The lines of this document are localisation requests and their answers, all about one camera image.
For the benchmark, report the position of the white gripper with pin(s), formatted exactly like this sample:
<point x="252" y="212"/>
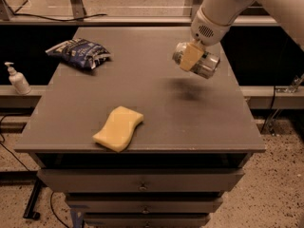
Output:
<point x="208" y="29"/>

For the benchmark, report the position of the silver 7up soda can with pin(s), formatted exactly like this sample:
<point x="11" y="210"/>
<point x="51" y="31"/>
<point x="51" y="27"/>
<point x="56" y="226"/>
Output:
<point x="191" y="58"/>

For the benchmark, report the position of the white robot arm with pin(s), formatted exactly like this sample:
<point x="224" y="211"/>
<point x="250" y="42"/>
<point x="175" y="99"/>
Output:
<point x="289" y="14"/>

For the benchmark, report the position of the blue chip bag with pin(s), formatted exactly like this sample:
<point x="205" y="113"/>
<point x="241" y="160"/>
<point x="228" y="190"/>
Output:
<point x="80" y="53"/>

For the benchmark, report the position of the yellow sponge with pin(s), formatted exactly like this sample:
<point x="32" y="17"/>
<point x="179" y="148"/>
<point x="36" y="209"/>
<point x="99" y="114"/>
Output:
<point x="118" y="129"/>

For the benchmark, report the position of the grey drawer cabinet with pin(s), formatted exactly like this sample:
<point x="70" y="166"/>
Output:
<point x="188" y="122"/>

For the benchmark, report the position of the middle grey drawer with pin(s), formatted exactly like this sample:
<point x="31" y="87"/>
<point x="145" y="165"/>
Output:
<point x="145" y="205"/>

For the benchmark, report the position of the grey drawer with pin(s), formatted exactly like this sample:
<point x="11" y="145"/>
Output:
<point x="140" y="180"/>
<point x="147" y="221"/>
<point x="145" y="205"/>

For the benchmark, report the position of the white pump bottle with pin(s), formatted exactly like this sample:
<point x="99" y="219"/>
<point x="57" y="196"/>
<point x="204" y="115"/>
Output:
<point x="18" y="80"/>

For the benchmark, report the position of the top grey drawer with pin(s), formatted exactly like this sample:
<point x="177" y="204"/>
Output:
<point x="140" y="180"/>

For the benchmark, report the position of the bottom grey drawer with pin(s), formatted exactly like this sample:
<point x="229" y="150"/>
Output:
<point x="147" y="221"/>

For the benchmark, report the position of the metal window frame rail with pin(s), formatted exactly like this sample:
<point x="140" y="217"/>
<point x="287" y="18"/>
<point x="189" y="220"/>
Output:
<point x="119" y="12"/>

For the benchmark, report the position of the black floor bracket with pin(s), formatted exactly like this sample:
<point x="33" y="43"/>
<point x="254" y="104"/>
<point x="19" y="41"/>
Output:
<point x="29" y="212"/>

